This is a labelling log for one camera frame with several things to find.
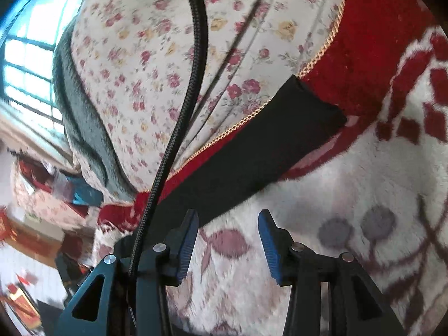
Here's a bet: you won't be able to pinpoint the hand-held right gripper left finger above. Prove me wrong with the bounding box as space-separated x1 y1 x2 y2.
54 209 200 336

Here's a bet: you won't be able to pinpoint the black pants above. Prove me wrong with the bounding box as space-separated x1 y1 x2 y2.
114 75 348 253

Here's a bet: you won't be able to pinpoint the pink floral pillow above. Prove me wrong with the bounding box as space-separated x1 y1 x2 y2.
12 178 95 228

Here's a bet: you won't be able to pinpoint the blue gift bag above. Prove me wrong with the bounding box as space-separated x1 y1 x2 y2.
68 177 104 208

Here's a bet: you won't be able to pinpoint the teal fleece jacket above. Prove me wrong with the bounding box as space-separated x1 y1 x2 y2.
52 17 139 204

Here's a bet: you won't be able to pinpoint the black braided cable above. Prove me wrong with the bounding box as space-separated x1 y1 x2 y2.
128 0 207 323

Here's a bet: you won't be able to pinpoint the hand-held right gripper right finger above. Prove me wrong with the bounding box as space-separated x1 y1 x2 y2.
258 209 407 336

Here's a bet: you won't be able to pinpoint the red white leaf-print blanket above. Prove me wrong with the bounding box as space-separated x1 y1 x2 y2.
93 0 448 336

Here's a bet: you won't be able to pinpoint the window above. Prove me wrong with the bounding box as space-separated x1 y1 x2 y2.
0 0 88 137

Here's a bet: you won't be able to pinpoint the floral quilt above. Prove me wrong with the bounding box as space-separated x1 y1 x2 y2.
70 0 351 197

